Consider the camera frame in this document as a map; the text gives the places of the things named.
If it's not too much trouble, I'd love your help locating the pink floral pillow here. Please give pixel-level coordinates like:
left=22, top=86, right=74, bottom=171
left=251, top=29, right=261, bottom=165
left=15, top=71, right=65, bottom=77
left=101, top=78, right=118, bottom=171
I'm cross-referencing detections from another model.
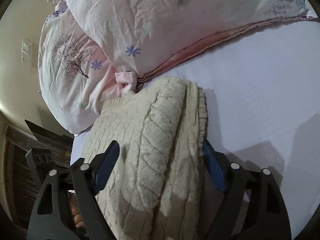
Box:
left=48, top=0, right=316, bottom=81

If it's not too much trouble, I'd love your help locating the cream cable-knit sweater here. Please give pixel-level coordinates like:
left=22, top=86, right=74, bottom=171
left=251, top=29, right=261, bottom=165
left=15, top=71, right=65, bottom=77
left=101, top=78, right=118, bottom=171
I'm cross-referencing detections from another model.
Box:
left=82, top=77, right=208, bottom=239

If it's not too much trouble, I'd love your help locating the white wall socket plate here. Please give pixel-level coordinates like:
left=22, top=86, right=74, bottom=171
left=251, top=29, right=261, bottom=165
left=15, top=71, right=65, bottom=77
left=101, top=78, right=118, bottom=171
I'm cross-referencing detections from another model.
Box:
left=21, top=39, right=33, bottom=64

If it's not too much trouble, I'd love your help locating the lavender bed sheet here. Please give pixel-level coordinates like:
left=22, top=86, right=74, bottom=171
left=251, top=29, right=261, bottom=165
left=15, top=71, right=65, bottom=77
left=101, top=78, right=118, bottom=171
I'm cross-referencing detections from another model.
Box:
left=69, top=17, right=320, bottom=240

